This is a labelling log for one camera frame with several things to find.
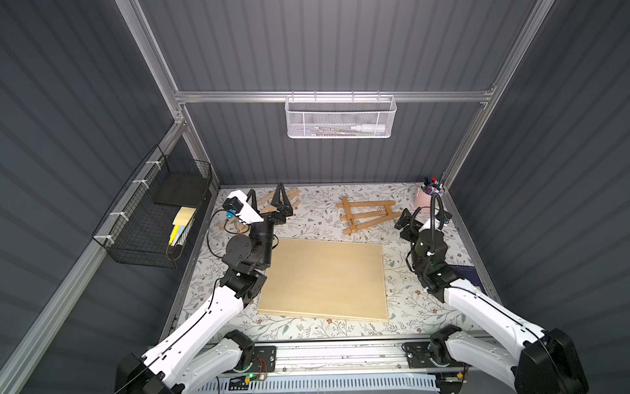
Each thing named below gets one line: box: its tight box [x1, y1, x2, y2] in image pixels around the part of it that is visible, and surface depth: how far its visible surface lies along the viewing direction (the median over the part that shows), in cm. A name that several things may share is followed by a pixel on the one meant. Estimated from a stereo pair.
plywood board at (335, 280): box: [257, 238, 390, 322], surface depth 89 cm
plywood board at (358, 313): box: [257, 304, 390, 324], surface depth 84 cm
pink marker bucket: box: [415, 176, 444, 215], surface depth 105 cm
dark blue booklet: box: [449, 264, 488, 296], surface depth 93 cm
